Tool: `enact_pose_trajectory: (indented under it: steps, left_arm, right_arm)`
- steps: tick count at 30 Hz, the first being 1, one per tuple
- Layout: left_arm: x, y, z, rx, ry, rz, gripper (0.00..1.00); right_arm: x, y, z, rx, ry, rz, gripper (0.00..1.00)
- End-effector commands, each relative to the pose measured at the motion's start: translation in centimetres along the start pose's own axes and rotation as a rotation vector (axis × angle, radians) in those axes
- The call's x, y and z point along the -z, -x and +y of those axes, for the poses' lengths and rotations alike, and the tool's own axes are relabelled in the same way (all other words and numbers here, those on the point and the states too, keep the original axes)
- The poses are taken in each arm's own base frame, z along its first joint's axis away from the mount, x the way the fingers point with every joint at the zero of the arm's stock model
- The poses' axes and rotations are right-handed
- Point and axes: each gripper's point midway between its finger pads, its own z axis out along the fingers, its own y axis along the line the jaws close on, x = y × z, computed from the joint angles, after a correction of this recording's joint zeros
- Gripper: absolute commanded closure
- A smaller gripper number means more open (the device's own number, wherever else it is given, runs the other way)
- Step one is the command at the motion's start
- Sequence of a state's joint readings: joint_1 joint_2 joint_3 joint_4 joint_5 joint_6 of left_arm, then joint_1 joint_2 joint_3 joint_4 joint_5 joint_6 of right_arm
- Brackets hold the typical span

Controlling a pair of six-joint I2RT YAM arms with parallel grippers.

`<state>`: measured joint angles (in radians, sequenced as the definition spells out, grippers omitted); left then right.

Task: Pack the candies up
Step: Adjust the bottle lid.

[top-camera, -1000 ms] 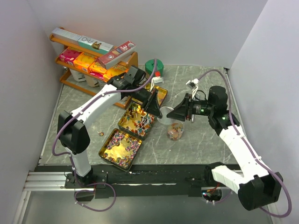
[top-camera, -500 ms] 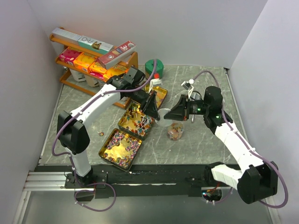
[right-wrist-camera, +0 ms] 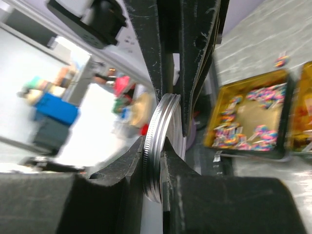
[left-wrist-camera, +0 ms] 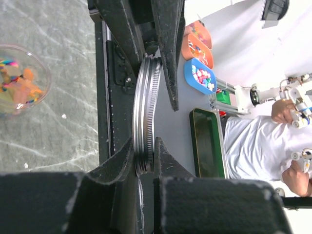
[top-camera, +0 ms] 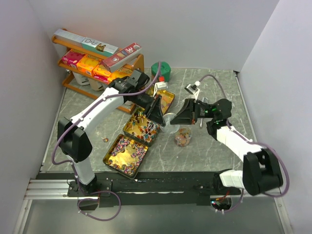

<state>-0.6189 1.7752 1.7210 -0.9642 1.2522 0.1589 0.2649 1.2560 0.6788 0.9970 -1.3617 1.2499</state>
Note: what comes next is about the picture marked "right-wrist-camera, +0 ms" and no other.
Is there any tin of round lollipops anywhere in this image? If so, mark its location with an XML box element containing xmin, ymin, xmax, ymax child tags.
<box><xmin>290</xmin><ymin>61</ymin><xmax>312</xmax><ymax>154</ymax></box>

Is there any fallen swirl lollipop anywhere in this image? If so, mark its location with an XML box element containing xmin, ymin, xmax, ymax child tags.
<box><xmin>274</xmin><ymin>56</ymin><xmax>289</xmax><ymax>67</ymax></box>

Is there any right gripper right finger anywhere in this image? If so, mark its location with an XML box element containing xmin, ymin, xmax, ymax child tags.
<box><xmin>160</xmin><ymin>140</ymin><xmax>306</xmax><ymax>234</ymax></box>

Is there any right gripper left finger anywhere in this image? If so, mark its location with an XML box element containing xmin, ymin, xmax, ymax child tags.
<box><xmin>0</xmin><ymin>136</ymin><xmax>145</xmax><ymax>234</ymax></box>

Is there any clear round lid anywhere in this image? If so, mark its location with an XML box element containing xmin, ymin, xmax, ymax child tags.
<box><xmin>142</xmin><ymin>94</ymin><xmax>186</xmax><ymax>203</ymax></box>

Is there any tin of swirl lollipops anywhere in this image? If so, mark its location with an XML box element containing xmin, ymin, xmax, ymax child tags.
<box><xmin>203</xmin><ymin>69</ymin><xmax>295</xmax><ymax>161</ymax></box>

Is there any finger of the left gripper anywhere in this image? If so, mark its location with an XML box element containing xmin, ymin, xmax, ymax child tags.
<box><xmin>124</xmin><ymin>0</ymin><xmax>163</xmax><ymax>100</ymax></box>
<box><xmin>179</xmin><ymin>0</ymin><xmax>229</xmax><ymax>136</ymax></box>

